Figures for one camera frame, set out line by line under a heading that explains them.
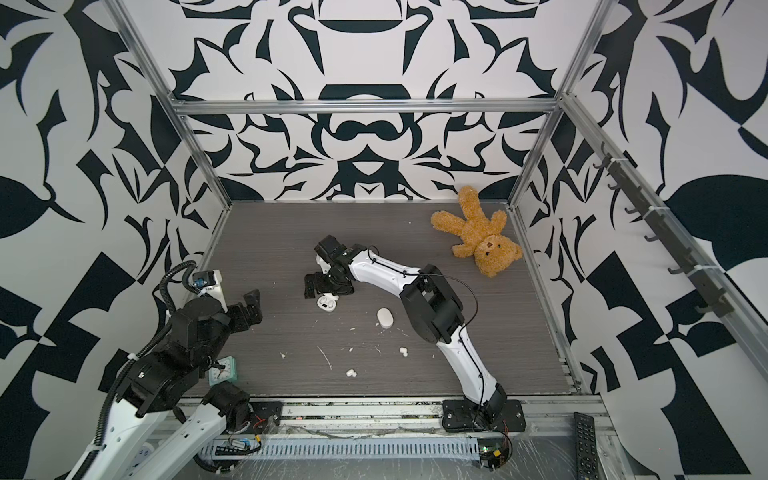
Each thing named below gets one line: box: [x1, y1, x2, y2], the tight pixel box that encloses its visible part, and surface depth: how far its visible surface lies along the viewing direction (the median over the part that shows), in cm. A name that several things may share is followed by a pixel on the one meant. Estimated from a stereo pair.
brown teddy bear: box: [430, 185, 523, 277], surface depth 104 cm
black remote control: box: [574, 412, 600, 480], surface depth 71 cm
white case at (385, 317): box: [377, 307, 394, 329], surface depth 91 cm
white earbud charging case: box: [316, 293, 339, 312], surface depth 93 cm
